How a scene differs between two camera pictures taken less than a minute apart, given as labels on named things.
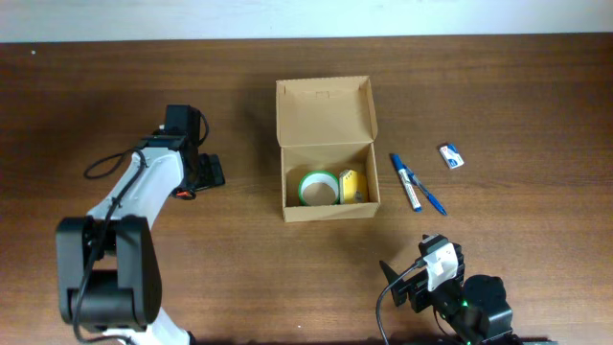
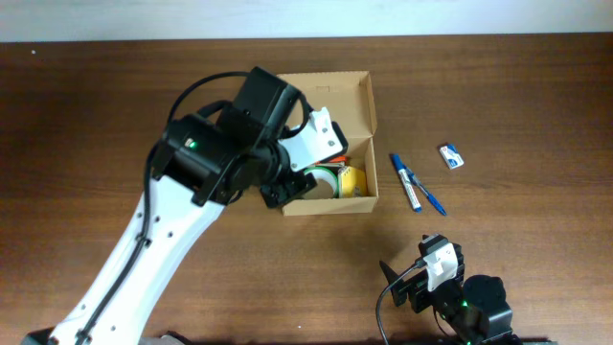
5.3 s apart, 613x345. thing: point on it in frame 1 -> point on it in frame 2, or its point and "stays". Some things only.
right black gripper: (408, 289) stays
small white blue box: (450, 155) stays
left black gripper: (206, 171) -> (291, 187)
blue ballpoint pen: (430, 196) stays
